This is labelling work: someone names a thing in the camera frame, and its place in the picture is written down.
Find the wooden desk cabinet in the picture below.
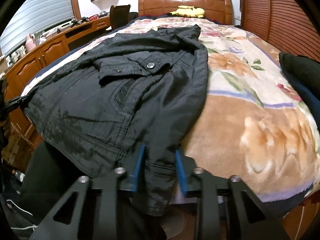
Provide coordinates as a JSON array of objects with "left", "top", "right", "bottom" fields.
[{"left": 2, "top": 16, "right": 111, "bottom": 169}]

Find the floral fleece blanket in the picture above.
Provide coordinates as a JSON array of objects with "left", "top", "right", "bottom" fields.
[{"left": 22, "top": 17, "right": 319, "bottom": 202}]

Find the wooden headboard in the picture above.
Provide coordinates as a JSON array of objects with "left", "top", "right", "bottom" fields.
[{"left": 138, "top": 0, "right": 233, "bottom": 25}]

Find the dark folded garment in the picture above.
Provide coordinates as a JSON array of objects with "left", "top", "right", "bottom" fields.
[{"left": 279, "top": 52, "right": 319, "bottom": 131}]

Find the wooden louvred wardrobe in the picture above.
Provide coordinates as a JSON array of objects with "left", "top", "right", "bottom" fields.
[{"left": 241, "top": 0, "right": 319, "bottom": 61}]

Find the pink plush toy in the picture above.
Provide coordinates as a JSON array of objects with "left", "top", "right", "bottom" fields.
[{"left": 25, "top": 34, "right": 37, "bottom": 53}]

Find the dark wooden chair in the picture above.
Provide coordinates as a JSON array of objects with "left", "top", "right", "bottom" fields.
[{"left": 109, "top": 4, "right": 131, "bottom": 30}]

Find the red basket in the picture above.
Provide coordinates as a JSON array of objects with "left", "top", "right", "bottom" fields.
[{"left": 88, "top": 14, "right": 99, "bottom": 21}]

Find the black jacket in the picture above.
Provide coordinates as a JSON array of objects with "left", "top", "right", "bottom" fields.
[{"left": 24, "top": 25, "right": 208, "bottom": 216}]

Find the yellow plush toy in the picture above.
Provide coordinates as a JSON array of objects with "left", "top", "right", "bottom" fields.
[{"left": 170, "top": 5, "right": 205, "bottom": 18}]

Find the grey window blind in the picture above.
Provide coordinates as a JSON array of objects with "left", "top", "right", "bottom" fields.
[{"left": 1, "top": 0, "right": 74, "bottom": 54}]

